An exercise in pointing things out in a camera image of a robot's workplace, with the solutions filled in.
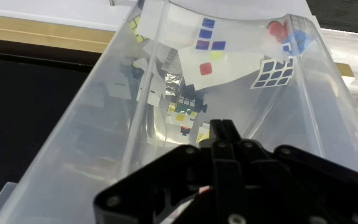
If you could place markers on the white box with colour squares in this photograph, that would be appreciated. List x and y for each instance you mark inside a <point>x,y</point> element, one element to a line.
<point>223,51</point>

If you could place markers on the clear storage box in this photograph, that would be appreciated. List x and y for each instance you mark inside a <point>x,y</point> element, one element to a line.
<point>116,123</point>

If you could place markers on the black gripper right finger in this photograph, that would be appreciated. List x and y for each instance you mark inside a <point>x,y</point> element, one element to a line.
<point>307,188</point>

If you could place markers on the black yellow puzzle cube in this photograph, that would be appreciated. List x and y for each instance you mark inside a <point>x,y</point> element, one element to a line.
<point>185,108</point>

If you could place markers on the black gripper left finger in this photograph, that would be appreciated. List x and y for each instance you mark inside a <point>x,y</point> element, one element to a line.
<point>152,193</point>

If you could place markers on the red blue puzzle cube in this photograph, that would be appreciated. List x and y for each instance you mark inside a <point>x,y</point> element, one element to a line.
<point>294,41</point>

